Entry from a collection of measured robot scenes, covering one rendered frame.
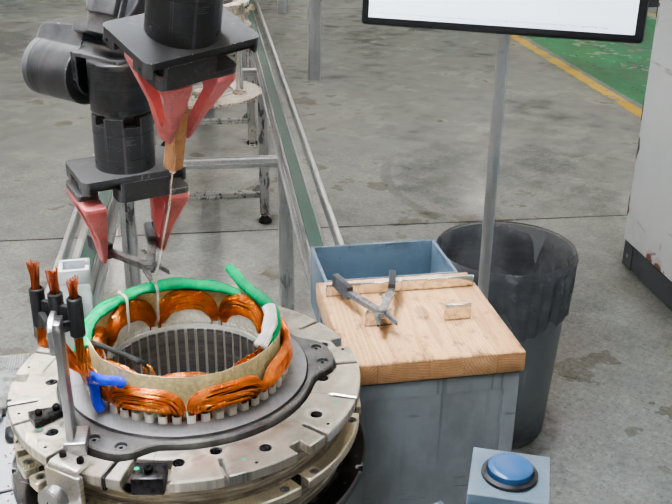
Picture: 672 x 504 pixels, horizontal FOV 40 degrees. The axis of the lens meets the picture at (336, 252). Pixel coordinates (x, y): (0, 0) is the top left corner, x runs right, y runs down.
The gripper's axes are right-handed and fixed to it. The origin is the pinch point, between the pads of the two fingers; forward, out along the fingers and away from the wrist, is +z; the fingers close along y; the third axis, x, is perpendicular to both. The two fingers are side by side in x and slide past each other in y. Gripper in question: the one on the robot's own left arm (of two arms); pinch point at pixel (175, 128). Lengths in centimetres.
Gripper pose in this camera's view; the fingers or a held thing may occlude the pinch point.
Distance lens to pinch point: 77.2
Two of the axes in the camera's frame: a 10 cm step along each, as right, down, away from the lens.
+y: -7.5, 3.3, -5.7
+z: -1.7, 7.3, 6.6
